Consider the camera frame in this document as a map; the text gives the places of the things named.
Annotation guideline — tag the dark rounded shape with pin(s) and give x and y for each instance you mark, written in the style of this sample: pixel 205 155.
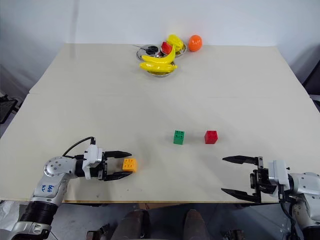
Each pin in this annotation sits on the dark rounded shape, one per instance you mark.
pixel 195 225
pixel 133 225

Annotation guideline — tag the dark furniture beside table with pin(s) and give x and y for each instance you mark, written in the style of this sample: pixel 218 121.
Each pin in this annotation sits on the dark furniture beside table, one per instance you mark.
pixel 313 85

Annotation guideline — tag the red studded cube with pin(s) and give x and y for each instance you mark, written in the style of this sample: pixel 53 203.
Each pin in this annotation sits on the red studded cube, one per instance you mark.
pixel 211 137

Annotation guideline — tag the green studded cube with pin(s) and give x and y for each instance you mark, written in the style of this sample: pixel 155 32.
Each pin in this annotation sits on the green studded cube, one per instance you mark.
pixel 179 138

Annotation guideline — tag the yellow toy bell pepper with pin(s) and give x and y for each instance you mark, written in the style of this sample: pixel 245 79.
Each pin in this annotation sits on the yellow toy bell pepper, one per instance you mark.
pixel 175 41

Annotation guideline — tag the orange toy fruit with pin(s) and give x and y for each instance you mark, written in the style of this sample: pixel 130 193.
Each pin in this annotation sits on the orange toy fruit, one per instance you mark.
pixel 195 43

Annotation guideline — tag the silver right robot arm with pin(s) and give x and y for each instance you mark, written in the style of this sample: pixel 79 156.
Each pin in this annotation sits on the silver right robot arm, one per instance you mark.
pixel 306 185

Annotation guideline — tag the red toy fruit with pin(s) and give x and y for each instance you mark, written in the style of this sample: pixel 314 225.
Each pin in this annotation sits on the red toy fruit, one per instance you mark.
pixel 166 47

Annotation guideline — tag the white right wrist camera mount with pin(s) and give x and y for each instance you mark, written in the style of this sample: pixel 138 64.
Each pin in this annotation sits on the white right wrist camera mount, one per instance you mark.
pixel 280 173

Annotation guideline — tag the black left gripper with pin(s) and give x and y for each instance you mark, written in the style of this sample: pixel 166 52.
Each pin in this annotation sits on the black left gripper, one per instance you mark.
pixel 104 168

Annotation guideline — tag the metal bowl under bananas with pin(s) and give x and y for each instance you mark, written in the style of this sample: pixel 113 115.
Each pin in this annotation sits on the metal bowl under bananas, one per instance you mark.
pixel 160 74

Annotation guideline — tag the dark metal bracket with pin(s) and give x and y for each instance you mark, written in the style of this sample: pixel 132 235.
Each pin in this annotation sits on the dark metal bracket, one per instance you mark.
pixel 100 233

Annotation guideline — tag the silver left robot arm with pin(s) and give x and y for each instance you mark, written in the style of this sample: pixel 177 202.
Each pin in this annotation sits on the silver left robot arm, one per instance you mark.
pixel 53 172

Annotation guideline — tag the black object in bowl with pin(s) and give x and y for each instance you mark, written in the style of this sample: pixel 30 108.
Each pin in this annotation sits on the black object in bowl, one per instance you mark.
pixel 150 49

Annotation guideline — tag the curved yellow toy banana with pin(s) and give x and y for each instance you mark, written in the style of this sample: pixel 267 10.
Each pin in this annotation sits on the curved yellow toy banana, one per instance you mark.
pixel 160 59

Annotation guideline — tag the black stand beside table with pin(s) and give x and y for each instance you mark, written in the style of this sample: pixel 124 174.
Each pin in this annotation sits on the black stand beside table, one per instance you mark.
pixel 7 107

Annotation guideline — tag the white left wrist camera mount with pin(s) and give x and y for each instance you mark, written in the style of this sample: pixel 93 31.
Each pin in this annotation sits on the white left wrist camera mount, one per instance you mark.
pixel 93 160

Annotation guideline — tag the orange studded cube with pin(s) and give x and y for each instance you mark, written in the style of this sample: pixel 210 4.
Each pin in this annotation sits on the orange studded cube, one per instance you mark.
pixel 130 165

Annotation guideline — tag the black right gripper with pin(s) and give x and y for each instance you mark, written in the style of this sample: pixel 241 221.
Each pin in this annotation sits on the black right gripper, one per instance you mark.
pixel 261 181

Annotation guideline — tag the straight yellow toy banana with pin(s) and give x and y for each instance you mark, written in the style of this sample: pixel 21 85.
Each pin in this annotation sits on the straight yellow toy banana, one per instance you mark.
pixel 157 67

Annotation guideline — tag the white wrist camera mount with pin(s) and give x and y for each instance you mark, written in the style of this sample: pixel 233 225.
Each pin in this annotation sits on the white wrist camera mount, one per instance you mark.
pixel 93 160
pixel 280 173

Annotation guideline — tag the white plastic sheet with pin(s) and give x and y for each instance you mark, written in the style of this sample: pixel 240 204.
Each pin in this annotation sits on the white plastic sheet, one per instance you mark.
pixel 10 212

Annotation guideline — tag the metal bowl with black object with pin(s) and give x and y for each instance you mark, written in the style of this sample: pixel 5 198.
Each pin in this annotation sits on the metal bowl with black object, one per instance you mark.
pixel 142 53

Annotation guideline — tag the metal bowl under pepper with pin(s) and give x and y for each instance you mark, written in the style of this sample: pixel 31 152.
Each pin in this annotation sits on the metal bowl under pepper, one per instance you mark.
pixel 183 48

